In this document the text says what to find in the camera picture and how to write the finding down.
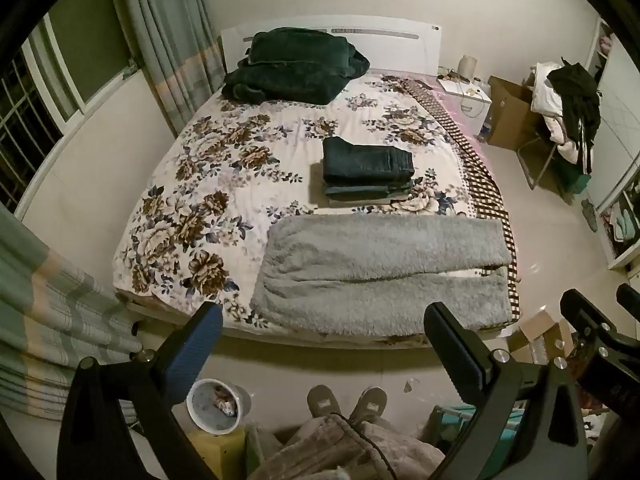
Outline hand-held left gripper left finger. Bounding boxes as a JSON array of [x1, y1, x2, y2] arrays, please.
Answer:
[[57, 301, 224, 480]]

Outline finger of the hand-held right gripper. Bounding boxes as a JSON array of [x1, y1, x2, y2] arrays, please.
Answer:
[[559, 288, 640, 361], [616, 283, 640, 312]]

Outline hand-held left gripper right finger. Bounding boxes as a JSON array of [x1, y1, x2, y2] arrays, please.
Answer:
[[424, 302, 588, 480]]

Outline grey fluffy pants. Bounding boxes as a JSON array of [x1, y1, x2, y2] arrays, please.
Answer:
[[250, 214, 515, 337]]

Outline grey-green folded pants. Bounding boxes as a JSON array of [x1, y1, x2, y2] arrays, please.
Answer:
[[323, 180, 414, 200]]

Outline small cardboard box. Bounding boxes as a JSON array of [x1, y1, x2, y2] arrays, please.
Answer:
[[507, 310, 577, 367]]

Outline white trash bin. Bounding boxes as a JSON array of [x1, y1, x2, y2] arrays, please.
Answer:
[[186, 379, 252, 435]]

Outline teal box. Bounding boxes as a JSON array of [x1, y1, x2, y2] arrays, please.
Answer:
[[429, 402, 523, 447]]

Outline yellow box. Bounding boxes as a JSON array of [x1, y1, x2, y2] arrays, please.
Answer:
[[192, 427, 249, 480]]

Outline green striped curtain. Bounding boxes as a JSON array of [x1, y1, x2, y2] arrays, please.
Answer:
[[104, 0, 227, 137], [0, 202, 145, 421]]

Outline person's beige fleece robe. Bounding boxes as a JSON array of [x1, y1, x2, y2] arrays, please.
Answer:
[[247, 414, 446, 480]]

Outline metal chair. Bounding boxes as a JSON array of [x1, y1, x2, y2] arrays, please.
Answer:
[[517, 125, 568, 192]]

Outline brown checkered blanket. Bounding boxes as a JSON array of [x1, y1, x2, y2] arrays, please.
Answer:
[[405, 77, 523, 321]]

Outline large cardboard box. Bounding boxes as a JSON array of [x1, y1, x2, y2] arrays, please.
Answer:
[[486, 76, 540, 151]]

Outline white clothes pile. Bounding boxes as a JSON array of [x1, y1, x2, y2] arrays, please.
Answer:
[[529, 61, 587, 163]]

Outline pink sheet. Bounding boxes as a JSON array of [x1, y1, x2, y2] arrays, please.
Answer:
[[412, 72, 483, 148]]

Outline bed with floral sheet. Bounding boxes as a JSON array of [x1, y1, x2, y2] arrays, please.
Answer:
[[112, 67, 523, 350]]

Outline white nightstand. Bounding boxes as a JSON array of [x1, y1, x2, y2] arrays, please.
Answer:
[[437, 77, 493, 136]]

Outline white headboard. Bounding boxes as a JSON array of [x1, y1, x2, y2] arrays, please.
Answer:
[[220, 15, 443, 77]]

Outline dark green folded blanket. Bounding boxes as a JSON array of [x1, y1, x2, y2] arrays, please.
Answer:
[[221, 27, 371, 106]]

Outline window with bars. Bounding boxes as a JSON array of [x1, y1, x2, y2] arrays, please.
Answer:
[[0, 12, 137, 207]]

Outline black cable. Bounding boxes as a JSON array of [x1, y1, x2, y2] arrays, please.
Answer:
[[327, 412, 401, 480]]

